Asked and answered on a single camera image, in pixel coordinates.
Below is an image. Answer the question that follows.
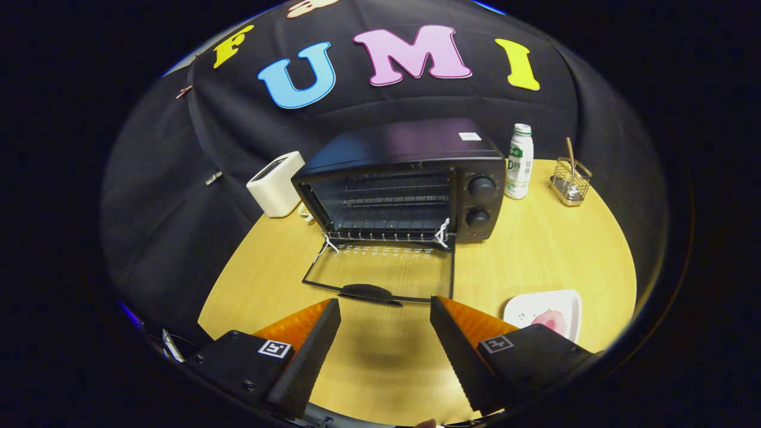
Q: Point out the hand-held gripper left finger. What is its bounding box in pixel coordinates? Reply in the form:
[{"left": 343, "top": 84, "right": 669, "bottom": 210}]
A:
[{"left": 184, "top": 298, "right": 342, "bottom": 420}]

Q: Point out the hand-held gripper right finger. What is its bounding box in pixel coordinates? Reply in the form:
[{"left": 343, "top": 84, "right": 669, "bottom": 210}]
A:
[{"left": 429, "top": 295, "right": 598, "bottom": 416}]

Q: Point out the white square plate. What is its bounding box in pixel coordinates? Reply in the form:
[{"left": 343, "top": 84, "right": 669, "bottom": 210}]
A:
[{"left": 503, "top": 289, "right": 583, "bottom": 344}]

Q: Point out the pink meat slice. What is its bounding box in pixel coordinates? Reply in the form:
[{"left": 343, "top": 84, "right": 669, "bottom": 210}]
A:
[{"left": 531, "top": 310, "right": 567, "bottom": 333}]

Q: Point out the black toaster oven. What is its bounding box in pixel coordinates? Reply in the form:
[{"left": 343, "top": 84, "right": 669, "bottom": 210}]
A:
[{"left": 291, "top": 117, "right": 507, "bottom": 307}]

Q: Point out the white toaster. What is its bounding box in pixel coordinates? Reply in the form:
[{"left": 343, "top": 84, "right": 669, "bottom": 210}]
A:
[{"left": 246, "top": 151, "right": 306, "bottom": 218}]

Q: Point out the white plastic bottle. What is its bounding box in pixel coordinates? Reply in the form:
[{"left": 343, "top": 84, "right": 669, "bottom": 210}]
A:
[{"left": 504, "top": 123, "right": 534, "bottom": 200}]

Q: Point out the black backdrop cloth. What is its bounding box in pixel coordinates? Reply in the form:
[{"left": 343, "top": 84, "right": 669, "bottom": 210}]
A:
[{"left": 100, "top": 0, "right": 669, "bottom": 351}]

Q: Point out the wire mesh basket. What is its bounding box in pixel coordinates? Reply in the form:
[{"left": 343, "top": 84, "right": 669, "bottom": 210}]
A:
[{"left": 549, "top": 157, "right": 593, "bottom": 207}]

